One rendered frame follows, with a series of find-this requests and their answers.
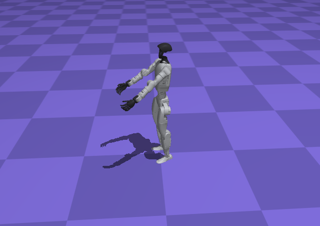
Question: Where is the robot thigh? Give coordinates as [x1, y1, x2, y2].
[152, 97, 159, 126]
[157, 103, 171, 138]

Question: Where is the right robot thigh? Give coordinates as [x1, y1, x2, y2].
[152, 97, 159, 126]

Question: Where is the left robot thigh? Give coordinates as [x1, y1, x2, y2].
[157, 103, 171, 138]

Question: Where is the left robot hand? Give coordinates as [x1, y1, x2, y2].
[120, 95, 138, 111]

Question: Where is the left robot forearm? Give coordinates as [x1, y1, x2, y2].
[135, 81, 155, 102]

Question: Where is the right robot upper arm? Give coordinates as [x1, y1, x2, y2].
[141, 58, 161, 76]

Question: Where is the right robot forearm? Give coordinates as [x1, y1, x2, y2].
[128, 71, 143, 86]

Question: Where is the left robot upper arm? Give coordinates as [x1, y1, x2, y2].
[147, 66, 171, 87]

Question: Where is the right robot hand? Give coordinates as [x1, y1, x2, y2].
[116, 80, 131, 95]

